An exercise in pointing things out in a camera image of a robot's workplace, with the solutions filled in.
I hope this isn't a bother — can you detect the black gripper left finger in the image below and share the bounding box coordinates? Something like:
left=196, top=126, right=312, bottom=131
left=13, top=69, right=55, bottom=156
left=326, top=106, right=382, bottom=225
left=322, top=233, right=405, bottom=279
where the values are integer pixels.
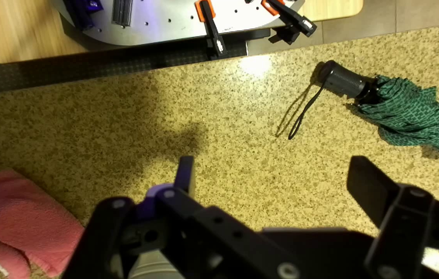
left=63, top=157, right=301, bottom=279

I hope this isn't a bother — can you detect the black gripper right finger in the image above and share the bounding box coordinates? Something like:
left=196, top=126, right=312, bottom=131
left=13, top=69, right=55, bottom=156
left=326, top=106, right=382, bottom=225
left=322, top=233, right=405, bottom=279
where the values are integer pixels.
left=346, top=156, right=439, bottom=279

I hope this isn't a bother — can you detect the green umbrella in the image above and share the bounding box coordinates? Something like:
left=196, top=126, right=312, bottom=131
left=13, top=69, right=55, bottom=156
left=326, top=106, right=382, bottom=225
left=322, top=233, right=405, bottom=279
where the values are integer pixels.
left=277, top=61, right=439, bottom=152

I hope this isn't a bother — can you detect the pink cloth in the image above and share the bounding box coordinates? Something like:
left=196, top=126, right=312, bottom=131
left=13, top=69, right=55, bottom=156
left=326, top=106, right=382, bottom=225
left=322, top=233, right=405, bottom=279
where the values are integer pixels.
left=0, top=170, right=84, bottom=279

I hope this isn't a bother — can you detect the orange black clamp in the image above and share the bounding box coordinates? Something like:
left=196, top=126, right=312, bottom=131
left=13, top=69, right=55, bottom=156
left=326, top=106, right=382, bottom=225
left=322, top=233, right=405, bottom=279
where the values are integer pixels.
left=194, top=0, right=225, bottom=56
left=263, top=0, right=317, bottom=38

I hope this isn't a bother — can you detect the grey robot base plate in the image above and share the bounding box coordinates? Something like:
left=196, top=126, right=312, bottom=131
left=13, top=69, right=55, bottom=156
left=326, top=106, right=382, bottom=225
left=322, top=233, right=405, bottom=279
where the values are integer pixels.
left=59, top=0, right=309, bottom=49

